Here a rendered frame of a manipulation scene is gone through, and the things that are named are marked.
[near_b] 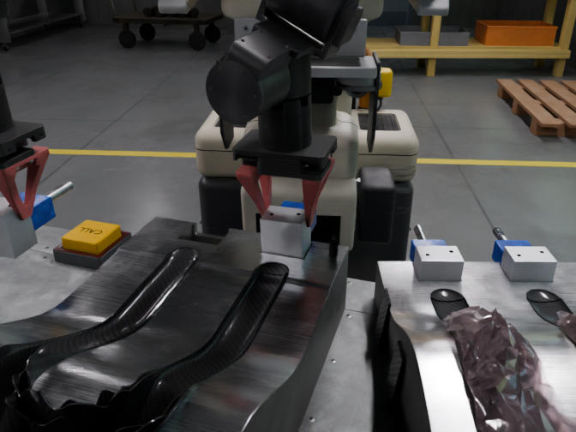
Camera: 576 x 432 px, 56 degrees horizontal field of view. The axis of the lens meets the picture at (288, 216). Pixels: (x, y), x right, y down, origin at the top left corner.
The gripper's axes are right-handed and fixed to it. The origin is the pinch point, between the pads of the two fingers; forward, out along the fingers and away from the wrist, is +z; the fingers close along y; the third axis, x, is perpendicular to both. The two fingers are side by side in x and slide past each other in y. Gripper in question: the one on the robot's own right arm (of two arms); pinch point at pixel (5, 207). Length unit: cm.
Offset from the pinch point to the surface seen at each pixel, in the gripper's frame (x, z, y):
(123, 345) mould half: -10.9, 4.7, 21.6
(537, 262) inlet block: 19, 7, 57
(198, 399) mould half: -17.1, 1.5, 32.1
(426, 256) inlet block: 15.8, 7.0, 44.9
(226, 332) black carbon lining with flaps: -4.1, 6.9, 28.1
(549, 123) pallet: 351, 90, 102
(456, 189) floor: 244, 100, 49
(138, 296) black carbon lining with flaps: -1.9, 6.8, 17.0
